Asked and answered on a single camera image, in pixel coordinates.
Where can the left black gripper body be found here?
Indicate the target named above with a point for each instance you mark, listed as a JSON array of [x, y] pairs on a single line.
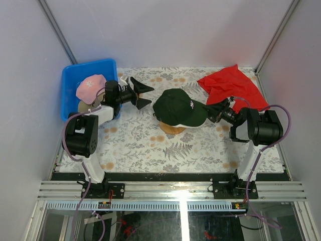
[[130, 95]]

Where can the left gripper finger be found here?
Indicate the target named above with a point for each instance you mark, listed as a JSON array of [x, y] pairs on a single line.
[[141, 103], [140, 88]]

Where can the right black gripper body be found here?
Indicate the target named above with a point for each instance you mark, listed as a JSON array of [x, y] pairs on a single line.
[[227, 115]]

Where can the red cloth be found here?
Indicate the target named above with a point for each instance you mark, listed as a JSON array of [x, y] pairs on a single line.
[[230, 81]]

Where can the dark green cap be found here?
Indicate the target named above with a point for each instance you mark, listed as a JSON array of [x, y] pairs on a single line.
[[174, 106]]

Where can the wooden hat stand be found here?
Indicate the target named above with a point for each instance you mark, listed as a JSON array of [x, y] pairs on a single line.
[[169, 130]]

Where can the khaki cap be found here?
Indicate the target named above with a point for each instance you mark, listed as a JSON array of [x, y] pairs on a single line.
[[83, 107]]

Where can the white cap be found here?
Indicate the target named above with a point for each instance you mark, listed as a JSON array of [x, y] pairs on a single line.
[[189, 123]]

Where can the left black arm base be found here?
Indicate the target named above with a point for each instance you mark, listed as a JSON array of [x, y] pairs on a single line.
[[106, 190]]

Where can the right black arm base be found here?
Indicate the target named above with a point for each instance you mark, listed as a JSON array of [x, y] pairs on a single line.
[[235, 188]]

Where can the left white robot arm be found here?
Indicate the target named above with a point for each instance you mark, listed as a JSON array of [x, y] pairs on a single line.
[[104, 99]]

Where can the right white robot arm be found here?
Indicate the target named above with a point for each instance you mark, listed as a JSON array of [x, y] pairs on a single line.
[[261, 129]]

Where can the floral table mat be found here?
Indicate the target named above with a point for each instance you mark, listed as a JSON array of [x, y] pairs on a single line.
[[135, 143]]

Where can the blue plastic bin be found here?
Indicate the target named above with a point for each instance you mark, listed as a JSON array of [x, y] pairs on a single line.
[[73, 75]]

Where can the pink cap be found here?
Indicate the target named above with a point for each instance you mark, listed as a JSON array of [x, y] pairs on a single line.
[[90, 88]]

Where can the aluminium rail frame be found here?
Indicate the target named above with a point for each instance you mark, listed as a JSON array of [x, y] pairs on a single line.
[[162, 191]]

